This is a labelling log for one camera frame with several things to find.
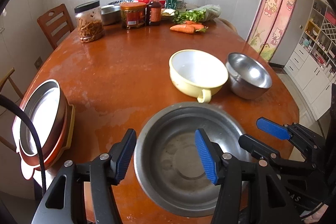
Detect cream bowl with handle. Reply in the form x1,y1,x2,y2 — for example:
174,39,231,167
169,49,228,103

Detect orange silicone plate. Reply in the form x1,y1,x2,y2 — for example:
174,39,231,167
11,103,70,171

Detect black cable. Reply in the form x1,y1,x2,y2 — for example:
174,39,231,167
0,94,47,195

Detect orange carrot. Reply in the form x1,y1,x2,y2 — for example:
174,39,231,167
184,20,208,32
170,24,195,34

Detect clear jar black lid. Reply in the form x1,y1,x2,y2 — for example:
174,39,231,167
74,0,104,43

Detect small steel bowl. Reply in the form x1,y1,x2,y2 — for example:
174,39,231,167
226,53,272,100

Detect curved-back wooden chair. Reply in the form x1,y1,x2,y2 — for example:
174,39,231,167
1,67,24,152

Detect brown slatted wooden chair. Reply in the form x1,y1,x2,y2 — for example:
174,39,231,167
37,4,74,50

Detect yellow scalloped plate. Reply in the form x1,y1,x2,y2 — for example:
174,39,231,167
19,104,75,180

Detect orange-lid pickle jar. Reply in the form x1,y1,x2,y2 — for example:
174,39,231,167
120,2,146,29

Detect white display cabinet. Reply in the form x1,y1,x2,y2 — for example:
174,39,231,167
284,0,335,120

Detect large steel bowl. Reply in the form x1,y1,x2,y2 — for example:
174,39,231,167
134,102,252,217

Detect wall power socket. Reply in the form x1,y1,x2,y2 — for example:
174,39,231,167
34,57,43,70

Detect hello kitty pink door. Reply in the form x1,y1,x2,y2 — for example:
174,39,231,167
247,0,296,62

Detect dark sauce bottle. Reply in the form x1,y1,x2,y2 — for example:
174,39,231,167
146,0,162,26

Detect green vegetables in bag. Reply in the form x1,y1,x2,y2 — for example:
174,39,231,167
173,4,222,24

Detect shallow steel pan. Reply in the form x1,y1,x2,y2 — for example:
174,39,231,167
19,79,67,156

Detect steel basin behind jars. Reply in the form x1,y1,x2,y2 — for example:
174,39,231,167
101,5,121,25

